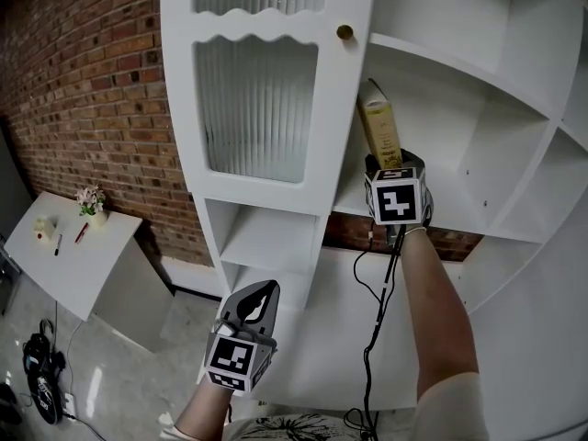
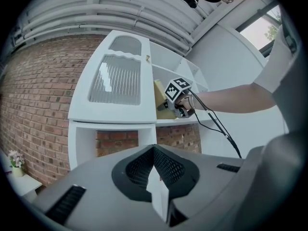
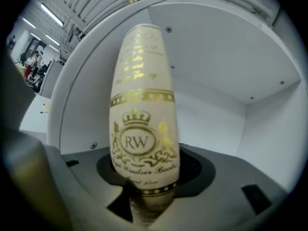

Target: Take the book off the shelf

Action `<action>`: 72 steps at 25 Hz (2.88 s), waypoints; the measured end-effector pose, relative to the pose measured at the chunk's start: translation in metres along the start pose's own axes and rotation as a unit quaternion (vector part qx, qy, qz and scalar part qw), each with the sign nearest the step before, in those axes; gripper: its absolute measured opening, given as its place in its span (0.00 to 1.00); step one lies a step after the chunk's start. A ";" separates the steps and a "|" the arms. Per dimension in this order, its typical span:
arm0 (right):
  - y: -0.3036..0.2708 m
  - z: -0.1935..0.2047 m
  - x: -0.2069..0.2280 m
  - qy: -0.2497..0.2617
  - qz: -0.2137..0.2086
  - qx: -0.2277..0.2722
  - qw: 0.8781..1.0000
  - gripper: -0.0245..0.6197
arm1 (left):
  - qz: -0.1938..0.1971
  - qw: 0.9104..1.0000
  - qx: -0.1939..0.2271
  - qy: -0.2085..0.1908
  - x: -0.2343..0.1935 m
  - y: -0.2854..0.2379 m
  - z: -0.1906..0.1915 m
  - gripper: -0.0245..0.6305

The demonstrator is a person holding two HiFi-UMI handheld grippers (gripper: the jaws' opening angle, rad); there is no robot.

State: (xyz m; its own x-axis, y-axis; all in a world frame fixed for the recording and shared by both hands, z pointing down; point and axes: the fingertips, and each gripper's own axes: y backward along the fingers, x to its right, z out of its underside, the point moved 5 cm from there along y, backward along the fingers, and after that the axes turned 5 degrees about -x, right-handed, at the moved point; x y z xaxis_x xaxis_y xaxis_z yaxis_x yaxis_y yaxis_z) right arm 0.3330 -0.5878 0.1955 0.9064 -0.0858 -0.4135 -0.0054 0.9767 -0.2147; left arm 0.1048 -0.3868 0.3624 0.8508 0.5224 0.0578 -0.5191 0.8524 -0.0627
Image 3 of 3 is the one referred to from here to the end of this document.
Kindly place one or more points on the white desk with hutch shelves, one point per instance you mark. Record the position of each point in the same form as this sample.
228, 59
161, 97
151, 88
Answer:
216, 56

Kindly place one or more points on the black office chair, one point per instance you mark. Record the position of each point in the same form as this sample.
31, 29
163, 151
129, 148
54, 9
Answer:
38, 83

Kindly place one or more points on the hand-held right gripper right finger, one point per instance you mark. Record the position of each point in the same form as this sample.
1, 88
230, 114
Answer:
228, 201

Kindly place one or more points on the cream book with gold print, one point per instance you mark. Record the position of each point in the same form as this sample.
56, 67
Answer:
144, 105

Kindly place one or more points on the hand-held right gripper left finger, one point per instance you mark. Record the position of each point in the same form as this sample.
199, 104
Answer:
84, 189

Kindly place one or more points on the ceiling strip light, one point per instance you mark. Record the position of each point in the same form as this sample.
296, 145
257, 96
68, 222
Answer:
29, 23
34, 35
51, 13
53, 39

